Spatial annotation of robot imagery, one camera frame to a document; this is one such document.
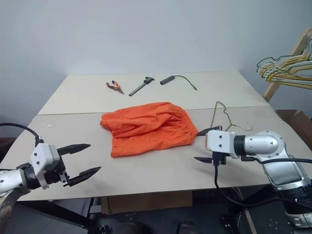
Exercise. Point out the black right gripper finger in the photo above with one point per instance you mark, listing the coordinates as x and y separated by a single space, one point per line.
204 160
209 130

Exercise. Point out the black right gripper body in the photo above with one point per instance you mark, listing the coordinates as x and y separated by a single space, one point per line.
219 158

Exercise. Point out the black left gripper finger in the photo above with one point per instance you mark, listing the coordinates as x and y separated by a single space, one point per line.
73 149
83 176

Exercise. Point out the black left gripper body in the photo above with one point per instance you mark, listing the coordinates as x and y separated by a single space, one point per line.
54 174

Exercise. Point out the orange shorts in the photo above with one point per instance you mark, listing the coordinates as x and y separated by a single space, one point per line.
146 129

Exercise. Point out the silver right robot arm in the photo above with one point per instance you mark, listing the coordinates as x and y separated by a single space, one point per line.
280 165

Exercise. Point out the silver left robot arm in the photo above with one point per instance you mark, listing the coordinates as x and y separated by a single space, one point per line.
12 178

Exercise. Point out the dark rounded shape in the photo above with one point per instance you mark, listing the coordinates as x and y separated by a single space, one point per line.
185 228
122 226

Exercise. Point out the brown cardboard sheet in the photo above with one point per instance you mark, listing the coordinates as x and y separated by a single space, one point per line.
146 201

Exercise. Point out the wooden clothes rack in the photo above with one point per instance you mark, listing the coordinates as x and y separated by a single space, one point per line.
270 90

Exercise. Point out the black digital caliper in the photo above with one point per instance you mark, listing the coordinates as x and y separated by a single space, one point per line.
140 86

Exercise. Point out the brown cardboard box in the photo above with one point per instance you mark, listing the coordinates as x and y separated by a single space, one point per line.
297 122

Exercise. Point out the bunch of hangers on rack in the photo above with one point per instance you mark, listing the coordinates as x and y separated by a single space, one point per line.
287 84

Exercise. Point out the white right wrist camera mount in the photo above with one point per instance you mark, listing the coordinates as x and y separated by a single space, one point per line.
219 141

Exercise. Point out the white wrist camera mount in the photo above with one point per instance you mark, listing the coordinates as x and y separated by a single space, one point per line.
219 141
42 153

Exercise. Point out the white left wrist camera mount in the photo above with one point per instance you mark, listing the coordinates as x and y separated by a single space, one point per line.
42 153

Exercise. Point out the black table frame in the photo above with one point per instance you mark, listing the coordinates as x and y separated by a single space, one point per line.
61 212

